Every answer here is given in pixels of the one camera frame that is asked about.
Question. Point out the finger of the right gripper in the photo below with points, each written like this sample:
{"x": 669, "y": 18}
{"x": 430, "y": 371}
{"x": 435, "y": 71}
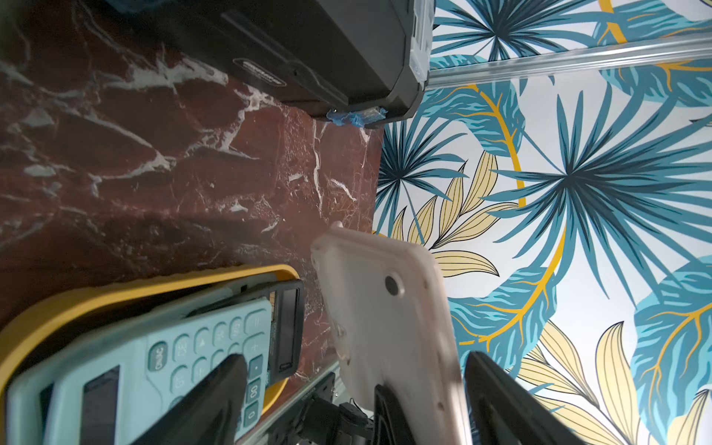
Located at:
{"x": 390, "y": 424}

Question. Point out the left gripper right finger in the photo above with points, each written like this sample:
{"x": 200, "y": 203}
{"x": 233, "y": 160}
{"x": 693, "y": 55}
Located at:
{"x": 502, "y": 412}

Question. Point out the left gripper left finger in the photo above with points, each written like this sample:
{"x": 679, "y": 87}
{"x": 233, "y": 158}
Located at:
{"x": 210, "y": 412}

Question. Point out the light blue calculator face down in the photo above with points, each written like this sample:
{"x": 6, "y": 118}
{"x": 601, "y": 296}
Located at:
{"x": 111, "y": 386}

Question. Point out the pink calculator face down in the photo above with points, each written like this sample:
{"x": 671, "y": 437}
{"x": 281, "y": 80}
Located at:
{"x": 391, "y": 323}

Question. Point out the black calculator face down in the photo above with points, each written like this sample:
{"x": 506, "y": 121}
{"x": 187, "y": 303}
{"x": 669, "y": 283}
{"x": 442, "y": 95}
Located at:
{"x": 287, "y": 303}

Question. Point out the yellow plastic tray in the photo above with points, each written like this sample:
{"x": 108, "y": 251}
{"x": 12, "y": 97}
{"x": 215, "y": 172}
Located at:
{"x": 28, "y": 330}

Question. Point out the blue toolbox latch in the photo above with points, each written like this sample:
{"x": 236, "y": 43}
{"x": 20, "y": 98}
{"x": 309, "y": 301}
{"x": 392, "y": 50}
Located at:
{"x": 358, "y": 119}

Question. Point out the black plastic toolbox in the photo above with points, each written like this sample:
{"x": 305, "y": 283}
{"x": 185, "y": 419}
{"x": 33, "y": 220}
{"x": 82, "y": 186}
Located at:
{"x": 313, "y": 55}

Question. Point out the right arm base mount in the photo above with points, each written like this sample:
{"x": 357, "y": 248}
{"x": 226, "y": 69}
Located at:
{"x": 320, "y": 412}

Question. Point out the right aluminium frame post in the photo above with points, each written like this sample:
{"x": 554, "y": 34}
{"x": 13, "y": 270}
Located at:
{"x": 671, "y": 49}

